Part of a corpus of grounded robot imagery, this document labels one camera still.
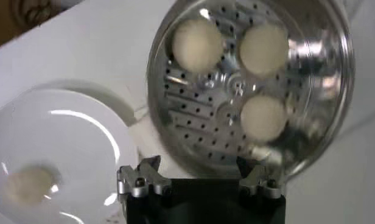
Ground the stainless steel steamer basket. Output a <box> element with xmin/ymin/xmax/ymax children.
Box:
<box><xmin>146</xmin><ymin>0</ymin><xmax>356</xmax><ymax>183</ymax></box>

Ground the white steamed baozi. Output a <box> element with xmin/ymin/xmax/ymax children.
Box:
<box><xmin>171</xmin><ymin>18</ymin><xmax>224</xmax><ymax>74</ymax></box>
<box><xmin>4</xmin><ymin>166</ymin><xmax>59</xmax><ymax>206</ymax></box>
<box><xmin>239</xmin><ymin>94</ymin><xmax>288</xmax><ymax>143</ymax></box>
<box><xmin>239</xmin><ymin>23</ymin><xmax>290</xmax><ymax>77</ymax></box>

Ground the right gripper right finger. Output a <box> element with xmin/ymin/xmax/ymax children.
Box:
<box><xmin>236</xmin><ymin>155</ymin><xmax>287</xmax><ymax>198</ymax></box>

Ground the white round plate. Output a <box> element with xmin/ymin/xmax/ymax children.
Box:
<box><xmin>0</xmin><ymin>88</ymin><xmax>139</xmax><ymax>224</ymax></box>

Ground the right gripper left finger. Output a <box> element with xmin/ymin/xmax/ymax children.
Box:
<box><xmin>116</xmin><ymin>155</ymin><xmax>173</xmax><ymax>203</ymax></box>

